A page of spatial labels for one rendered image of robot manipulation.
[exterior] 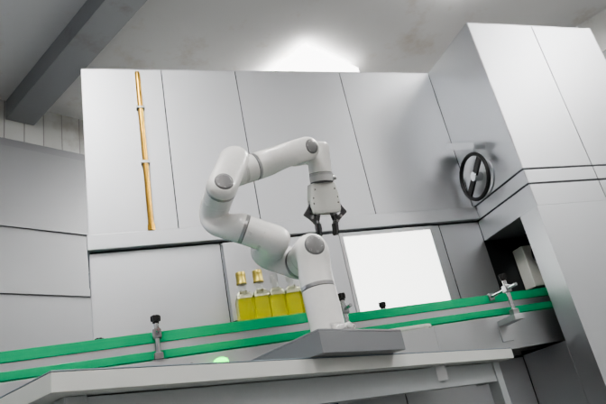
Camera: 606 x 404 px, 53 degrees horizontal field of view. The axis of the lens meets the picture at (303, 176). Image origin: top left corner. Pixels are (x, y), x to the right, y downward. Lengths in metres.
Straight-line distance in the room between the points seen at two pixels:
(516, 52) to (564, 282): 1.05
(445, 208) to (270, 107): 0.88
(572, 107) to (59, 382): 2.36
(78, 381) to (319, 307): 0.73
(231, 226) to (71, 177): 3.16
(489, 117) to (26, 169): 3.18
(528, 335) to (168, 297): 1.32
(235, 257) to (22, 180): 2.55
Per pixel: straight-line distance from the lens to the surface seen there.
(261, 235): 1.66
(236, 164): 1.69
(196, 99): 2.60
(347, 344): 1.47
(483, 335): 2.34
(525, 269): 2.76
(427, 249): 2.56
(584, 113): 2.91
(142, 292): 2.23
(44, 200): 4.56
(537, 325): 2.49
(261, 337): 1.94
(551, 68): 2.95
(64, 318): 4.33
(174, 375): 1.19
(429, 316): 2.28
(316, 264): 1.65
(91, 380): 1.11
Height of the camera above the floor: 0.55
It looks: 24 degrees up
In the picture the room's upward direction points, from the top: 12 degrees counter-clockwise
